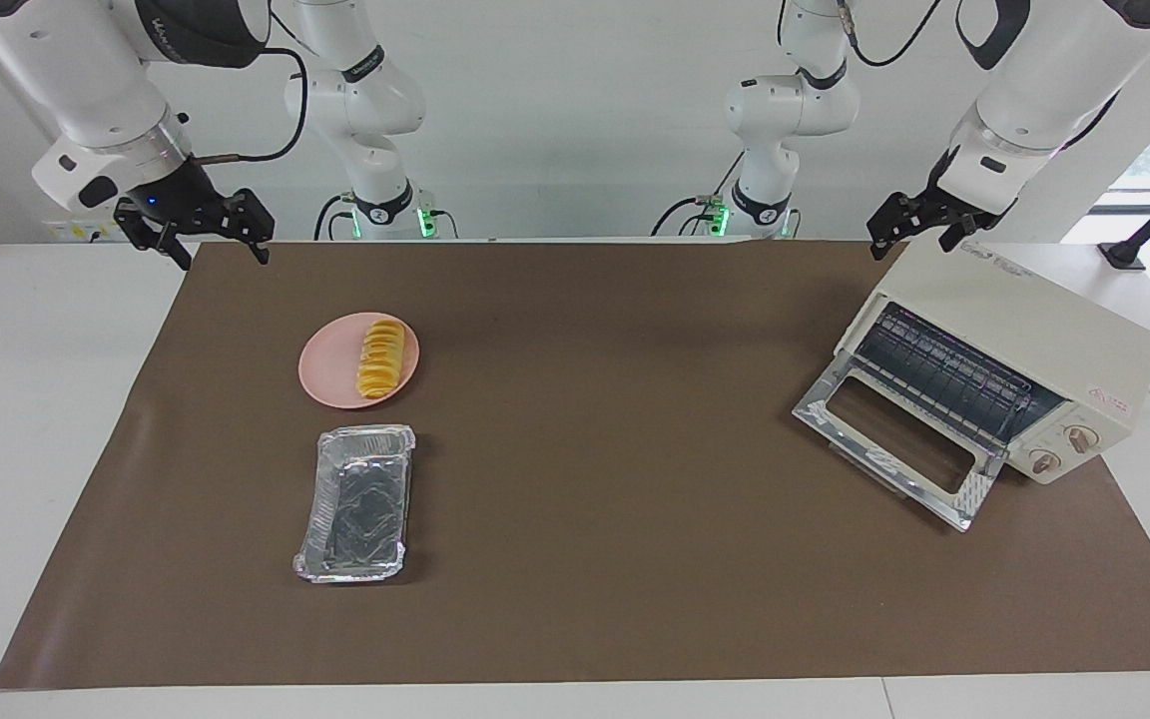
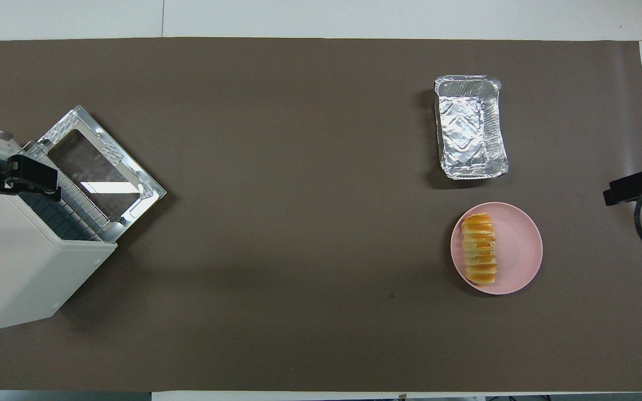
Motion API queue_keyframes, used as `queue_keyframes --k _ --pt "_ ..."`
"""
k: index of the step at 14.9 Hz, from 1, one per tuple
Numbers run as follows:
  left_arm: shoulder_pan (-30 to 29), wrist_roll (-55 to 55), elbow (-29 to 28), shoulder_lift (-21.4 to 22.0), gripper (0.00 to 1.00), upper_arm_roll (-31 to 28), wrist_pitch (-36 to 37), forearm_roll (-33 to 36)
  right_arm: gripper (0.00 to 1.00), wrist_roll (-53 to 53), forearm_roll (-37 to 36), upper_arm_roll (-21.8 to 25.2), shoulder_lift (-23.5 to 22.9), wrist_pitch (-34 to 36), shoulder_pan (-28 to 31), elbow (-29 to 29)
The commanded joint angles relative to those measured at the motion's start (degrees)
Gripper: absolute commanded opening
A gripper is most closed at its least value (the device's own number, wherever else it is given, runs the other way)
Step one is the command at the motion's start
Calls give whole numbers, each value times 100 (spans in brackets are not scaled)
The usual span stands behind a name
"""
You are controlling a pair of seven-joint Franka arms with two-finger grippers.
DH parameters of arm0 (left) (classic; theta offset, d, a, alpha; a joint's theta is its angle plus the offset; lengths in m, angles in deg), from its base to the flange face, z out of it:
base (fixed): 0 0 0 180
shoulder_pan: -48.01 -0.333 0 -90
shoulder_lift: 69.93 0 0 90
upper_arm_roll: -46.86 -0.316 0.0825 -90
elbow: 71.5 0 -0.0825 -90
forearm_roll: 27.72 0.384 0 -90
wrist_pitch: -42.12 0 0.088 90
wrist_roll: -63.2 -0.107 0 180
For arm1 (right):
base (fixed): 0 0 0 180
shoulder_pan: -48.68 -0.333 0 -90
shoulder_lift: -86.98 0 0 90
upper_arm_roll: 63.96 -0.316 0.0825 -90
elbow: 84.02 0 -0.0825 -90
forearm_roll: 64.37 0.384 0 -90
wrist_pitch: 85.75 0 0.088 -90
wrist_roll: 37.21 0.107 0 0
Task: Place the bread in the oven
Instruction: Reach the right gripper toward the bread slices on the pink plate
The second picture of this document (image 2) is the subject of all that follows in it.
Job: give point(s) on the pink round plate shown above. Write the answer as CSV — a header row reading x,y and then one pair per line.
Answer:
x,y
516,250

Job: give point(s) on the glass oven door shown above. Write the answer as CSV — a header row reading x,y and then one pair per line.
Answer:
x,y
98,167

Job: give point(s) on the aluminium foil tray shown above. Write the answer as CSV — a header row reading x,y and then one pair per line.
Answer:
x,y
471,133

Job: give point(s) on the golden bread loaf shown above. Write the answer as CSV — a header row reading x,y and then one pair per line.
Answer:
x,y
480,250

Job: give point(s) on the brown table mat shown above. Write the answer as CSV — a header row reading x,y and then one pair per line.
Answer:
x,y
298,223

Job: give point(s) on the white toaster oven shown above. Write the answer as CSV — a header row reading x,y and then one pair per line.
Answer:
x,y
9,267

